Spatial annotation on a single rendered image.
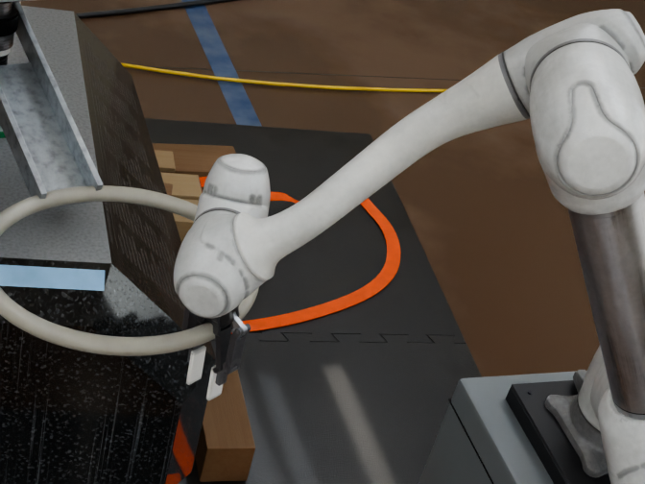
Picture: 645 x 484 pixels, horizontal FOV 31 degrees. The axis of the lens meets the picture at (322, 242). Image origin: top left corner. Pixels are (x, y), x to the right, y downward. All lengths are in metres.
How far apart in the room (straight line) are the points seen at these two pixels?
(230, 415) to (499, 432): 0.99
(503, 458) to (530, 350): 1.59
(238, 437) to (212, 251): 1.31
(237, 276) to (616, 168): 0.53
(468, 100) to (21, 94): 1.05
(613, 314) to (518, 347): 1.99
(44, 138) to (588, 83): 1.20
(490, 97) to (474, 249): 2.36
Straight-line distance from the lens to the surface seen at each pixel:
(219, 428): 2.88
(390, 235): 3.86
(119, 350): 1.85
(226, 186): 1.73
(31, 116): 2.35
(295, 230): 1.60
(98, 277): 2.18
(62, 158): 2.30
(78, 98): 2.66
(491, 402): 2.15
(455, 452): 2.21
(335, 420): 3.15
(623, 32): 1.60
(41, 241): 2.22
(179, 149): 3.86
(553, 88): 1.47
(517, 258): 4.00
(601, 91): 1.44
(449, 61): 5.13
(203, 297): 1.60
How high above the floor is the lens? 2.18
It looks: 35 degrees down
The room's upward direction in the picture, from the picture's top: 15 degrees clockwise
